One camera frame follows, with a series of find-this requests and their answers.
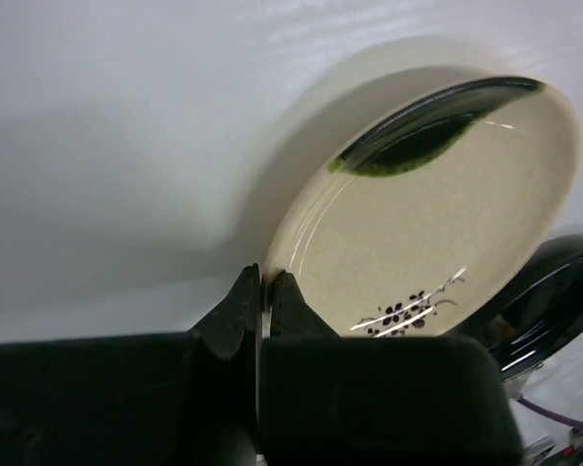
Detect cream plate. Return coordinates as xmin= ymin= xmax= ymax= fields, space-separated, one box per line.
xmin=263 ymin=77 xmax=581 ymax=338

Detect black plate left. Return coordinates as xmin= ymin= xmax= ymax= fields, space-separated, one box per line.
xmin=482 ymin=234 xmax=583 ymax=382

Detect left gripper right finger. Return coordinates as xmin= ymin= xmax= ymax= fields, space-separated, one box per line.
xmin=259 ymin=273 xmax=524 ymax=465

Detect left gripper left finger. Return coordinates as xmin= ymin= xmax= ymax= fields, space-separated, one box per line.
xmin=0 ymin=265 xmax=260 ymax=465

